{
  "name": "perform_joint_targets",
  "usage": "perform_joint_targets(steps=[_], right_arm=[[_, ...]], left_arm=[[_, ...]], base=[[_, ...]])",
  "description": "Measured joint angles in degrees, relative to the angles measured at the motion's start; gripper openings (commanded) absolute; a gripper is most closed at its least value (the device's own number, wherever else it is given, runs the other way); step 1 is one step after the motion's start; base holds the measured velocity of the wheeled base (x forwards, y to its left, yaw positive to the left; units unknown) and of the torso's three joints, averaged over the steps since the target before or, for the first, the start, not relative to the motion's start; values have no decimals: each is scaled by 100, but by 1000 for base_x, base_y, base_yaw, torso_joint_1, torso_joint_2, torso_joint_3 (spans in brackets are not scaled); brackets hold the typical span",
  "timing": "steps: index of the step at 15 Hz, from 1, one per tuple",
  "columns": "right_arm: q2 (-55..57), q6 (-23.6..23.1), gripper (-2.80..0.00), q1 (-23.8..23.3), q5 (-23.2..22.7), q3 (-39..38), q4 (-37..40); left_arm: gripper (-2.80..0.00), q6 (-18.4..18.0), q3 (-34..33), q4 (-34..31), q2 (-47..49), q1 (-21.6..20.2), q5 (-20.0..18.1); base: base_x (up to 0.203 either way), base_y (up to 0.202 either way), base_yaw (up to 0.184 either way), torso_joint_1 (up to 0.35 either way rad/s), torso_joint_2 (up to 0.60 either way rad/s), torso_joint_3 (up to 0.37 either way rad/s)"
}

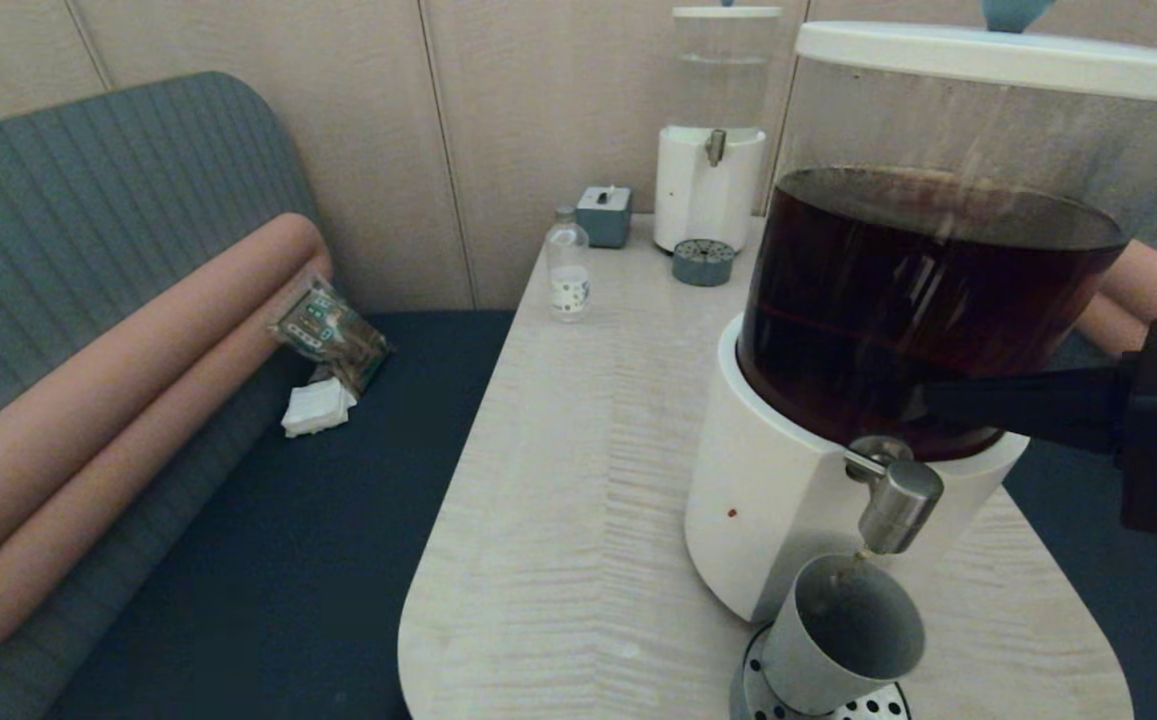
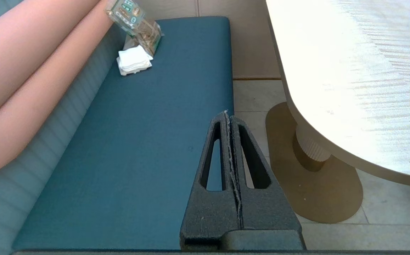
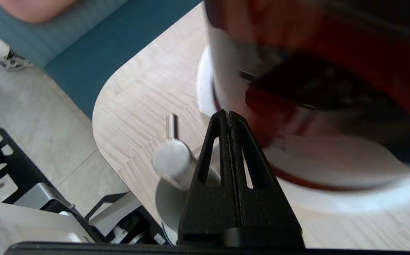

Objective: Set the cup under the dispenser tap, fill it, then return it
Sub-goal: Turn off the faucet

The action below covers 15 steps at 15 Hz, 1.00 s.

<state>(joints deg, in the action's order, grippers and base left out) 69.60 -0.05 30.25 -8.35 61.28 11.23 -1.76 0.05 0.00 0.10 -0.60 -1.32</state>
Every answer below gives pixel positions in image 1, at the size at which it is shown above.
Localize large metal dispenser tap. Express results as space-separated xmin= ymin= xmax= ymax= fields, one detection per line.
xmin=843 ymin=436 xmax=945 ymax=556

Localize grey plastic cup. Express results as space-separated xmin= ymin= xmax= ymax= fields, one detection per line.
xmin=760 ymin=553 xmax=927 ymax=717

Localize dark blue seat cushion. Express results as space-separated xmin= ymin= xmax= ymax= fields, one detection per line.
xmin=46 ymin=312 xmax=517 ymax=720
xmin=998 ymin=440 xmax=1157 ymax=720

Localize large white tea dispenser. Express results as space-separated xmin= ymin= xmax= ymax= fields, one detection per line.
xmin=683 ymin=22 xmax=1157 ymax=626

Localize round metal drip tray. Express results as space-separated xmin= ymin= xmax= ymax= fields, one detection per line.
xmin=731 ymin=625 xmax=914 ymax=720

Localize large white dispenser lid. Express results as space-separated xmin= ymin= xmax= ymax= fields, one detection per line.
xmin=794 ymin=0 xmax=1157 ymax=104

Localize small blue drip tray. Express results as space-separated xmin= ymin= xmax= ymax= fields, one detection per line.
xmin=671 ymin=238 xmax=736 ymax=288

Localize small white water dispenser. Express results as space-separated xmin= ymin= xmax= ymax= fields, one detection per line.
xmin=653 ymin=6 xmax=782 ymax=255

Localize grey-blue square box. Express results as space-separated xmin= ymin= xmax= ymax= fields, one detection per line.
xmin=575 ymin=185 xmax=633 ymax=250

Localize clear plastic bottle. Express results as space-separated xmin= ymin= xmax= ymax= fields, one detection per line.
xmin=546 ymin=206 xmax=591 ymax=323

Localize small white dispenser lid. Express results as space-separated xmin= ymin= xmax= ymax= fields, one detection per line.
xmin=671 ymin=0 xmax=782 ymax=21

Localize clear snack packet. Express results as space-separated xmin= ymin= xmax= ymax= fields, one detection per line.
xmin=266 ymin=277 xmax=391 ymax=395

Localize white paper napkins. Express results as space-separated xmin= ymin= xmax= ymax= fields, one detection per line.
xmin=280 ymin=377 xmax=359 ymax=438

